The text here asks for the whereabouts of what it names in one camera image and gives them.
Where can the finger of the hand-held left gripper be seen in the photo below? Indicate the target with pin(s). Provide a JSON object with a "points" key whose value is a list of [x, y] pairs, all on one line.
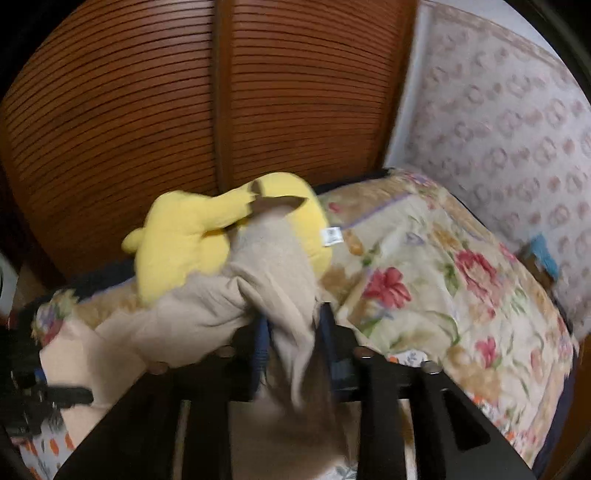
{"points": [[69, 395]]}

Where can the brown louvered wooden wardrobe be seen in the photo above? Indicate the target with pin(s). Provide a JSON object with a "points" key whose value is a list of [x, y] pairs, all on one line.
{"points": [[138, 115]]}

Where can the circle patterned sheer curtain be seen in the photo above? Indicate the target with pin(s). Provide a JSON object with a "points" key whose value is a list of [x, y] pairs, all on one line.
{"points": [[498, 115]]}

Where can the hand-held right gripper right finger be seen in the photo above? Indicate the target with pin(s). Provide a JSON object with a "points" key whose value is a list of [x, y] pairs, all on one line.
{"points": [[328, 341]]}

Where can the peach printed t-shirt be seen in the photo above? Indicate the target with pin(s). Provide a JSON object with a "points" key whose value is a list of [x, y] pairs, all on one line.
{"points": [[268, 277]]}

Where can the floral blanket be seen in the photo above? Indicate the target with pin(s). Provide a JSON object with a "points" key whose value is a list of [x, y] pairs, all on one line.
{"points": [[438, 286]]}

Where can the cardboard box with blue contents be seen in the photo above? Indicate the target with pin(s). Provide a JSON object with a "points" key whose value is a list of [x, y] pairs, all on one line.
{"points": [[542, 258]]}

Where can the orange fruit print bedsheet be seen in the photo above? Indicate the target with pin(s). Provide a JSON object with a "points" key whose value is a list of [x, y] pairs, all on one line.
{"points": [[46, 454]]}

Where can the yellow plush toy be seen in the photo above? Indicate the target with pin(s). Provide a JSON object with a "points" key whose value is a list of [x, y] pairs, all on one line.
{"points": [[184, 240]]}

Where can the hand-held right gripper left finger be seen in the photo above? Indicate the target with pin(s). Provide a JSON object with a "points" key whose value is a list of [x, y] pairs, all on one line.
{"points": [[261, 341]]}

